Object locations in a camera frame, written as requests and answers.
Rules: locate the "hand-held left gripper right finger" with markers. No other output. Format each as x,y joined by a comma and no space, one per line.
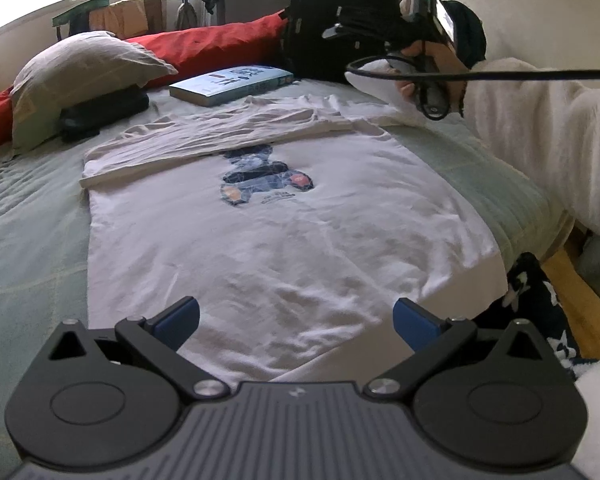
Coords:
415,325

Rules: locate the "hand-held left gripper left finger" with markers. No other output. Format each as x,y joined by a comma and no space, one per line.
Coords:
177,322

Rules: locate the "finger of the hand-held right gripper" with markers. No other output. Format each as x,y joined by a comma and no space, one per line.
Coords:
332,31

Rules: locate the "white t-shirt with blue print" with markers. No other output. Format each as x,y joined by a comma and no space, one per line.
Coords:
280,240

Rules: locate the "person's right hand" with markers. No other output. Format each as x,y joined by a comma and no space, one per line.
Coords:
455,82

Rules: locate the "red quilt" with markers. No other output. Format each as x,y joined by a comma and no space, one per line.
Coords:
220,40

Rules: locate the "navy star-print pants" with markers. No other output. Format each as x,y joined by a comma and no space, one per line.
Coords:
530,300

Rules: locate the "blue book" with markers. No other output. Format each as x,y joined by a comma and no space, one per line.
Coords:
225,82

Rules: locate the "cardboard box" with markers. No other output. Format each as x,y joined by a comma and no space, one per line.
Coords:
125,15

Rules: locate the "black pouch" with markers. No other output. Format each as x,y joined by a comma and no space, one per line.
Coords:
105,112

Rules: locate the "green stool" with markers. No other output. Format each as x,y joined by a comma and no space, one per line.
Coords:
80,7

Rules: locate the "grey-green pillow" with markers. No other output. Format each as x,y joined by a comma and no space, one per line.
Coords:
80,65

